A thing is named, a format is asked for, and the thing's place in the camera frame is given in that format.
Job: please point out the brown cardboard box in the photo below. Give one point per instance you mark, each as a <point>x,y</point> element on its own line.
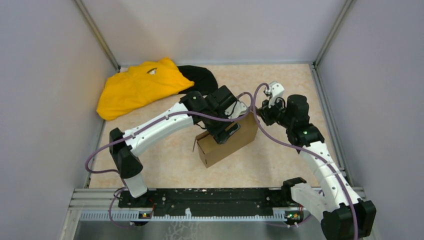
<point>210,152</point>

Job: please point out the aluminium frame rail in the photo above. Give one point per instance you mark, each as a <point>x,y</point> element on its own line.
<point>102,204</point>

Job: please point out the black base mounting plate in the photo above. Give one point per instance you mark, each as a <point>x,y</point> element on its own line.
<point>215,202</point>

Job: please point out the yellow shirt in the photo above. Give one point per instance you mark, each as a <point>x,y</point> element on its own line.
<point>139,86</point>

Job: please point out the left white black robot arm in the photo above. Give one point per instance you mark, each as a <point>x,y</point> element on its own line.
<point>127,146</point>

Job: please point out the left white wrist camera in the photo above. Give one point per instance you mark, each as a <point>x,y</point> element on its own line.
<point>237,110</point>

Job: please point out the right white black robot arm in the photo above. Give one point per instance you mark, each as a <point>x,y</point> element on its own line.
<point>342,213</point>

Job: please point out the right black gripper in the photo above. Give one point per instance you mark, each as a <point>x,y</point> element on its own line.
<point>265,111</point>

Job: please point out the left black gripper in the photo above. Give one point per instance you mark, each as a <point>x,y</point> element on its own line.
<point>221,135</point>

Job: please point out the black cloth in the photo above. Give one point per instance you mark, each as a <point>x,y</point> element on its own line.
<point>204,80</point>

